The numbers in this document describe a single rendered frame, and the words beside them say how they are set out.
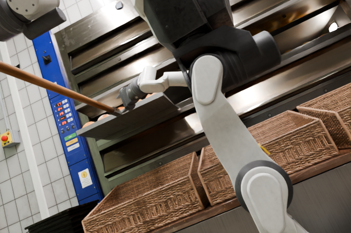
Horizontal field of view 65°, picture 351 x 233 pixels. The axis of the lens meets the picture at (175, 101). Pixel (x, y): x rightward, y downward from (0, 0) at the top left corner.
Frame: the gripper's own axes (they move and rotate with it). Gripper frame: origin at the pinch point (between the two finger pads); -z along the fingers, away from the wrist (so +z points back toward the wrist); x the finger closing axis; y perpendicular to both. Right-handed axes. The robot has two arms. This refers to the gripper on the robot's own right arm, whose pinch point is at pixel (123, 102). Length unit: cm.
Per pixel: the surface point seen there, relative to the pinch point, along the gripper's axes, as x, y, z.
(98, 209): -44, 13, -33
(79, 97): -0.7, 29.1, 11.2
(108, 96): 18.7, -15.0, -30.3
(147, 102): -1.2, -15.7, 0.0
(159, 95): -0.9, -20.0, 6.2
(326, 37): -4, -100, 76
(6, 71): -1, 60, 32
